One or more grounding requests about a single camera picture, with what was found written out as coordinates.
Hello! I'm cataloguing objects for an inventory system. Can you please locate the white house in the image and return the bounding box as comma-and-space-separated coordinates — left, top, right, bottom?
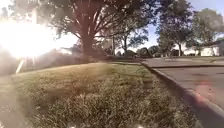
195, 40, 224, 57

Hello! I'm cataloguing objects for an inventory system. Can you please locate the tall dark tree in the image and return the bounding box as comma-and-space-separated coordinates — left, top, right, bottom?
155, 0, 197, 58

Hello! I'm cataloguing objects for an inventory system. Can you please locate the grey asphalt road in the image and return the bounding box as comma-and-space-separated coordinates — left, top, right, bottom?
143, 57, 224, 113

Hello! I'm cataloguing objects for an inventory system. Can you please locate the grass lawn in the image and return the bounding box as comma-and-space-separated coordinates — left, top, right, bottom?
0, 61, 203, 128

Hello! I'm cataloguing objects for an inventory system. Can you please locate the leafy tree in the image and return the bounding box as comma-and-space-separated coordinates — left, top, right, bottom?
190, 8, 224, 48

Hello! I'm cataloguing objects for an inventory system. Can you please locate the small dark tree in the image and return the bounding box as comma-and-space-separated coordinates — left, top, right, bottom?
114, 28, 150, 57

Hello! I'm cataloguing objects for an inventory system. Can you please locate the concrete kerb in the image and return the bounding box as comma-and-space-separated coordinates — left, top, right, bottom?
139, 60, 224, 128

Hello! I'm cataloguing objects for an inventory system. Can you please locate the large thick-trunked tree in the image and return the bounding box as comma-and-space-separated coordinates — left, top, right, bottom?
13, 0, 158, 64

